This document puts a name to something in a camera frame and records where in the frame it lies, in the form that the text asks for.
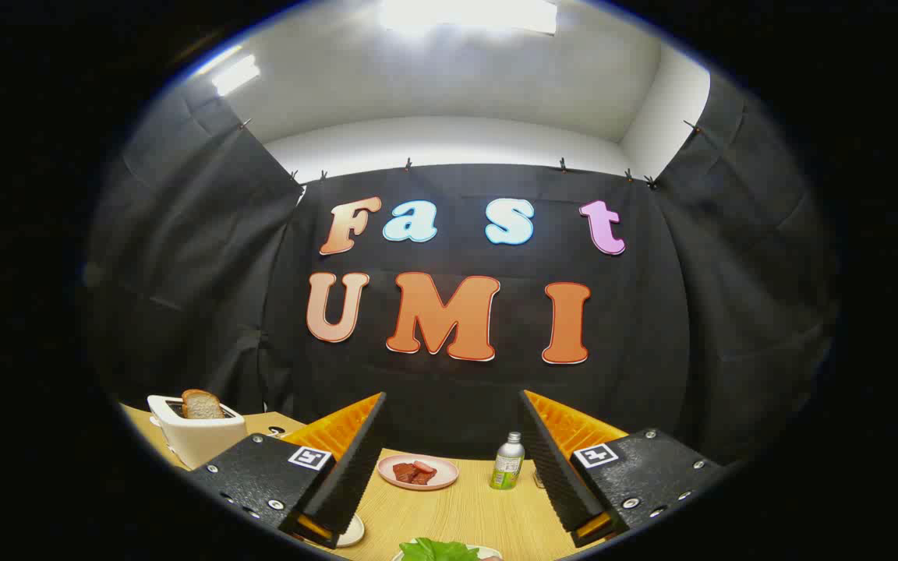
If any square white plate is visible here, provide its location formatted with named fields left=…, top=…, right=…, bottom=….
left=391, top=545, right=506, bottom=561

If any rectangular ceiling light panel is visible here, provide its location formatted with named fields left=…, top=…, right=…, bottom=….
left=211, top=53, right=261, bottom=97
left=377, top=0, right=559, bottom=36

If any toasted bread slice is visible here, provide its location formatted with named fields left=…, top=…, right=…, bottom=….
left=182, top=389, right=225, bottom=420

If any brown meat piece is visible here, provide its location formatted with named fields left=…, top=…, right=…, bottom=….
left=393, top=462, right=437, bottom=485

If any black backdrop cloth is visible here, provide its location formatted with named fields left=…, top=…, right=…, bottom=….
left=83, top=74, right=840, bottom=468

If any round white plate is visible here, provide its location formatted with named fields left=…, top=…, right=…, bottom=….
left=338, top=513, right=366, bottom=549

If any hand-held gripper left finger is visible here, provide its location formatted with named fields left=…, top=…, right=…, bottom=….
left=186, top=391, right=388, bottom=550

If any pink plate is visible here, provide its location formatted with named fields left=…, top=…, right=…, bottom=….
left=377, top=454, right=460, bottom=491

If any row of cloth clips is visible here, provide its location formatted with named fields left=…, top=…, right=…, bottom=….
left=239, top=117, right=703, bottom=189

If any green label metal bottle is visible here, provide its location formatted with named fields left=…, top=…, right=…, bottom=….
left=490, top=432, right=526, bottom=491

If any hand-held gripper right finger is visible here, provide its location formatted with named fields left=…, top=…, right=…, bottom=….
left=519, top=389, right=725, bottom=549

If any green lettuce leaf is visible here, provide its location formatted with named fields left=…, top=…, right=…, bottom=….
left=399, top=537, right=483, bottom=561

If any white toaster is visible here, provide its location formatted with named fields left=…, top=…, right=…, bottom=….
left=147, top=393, right=248, bottom=470

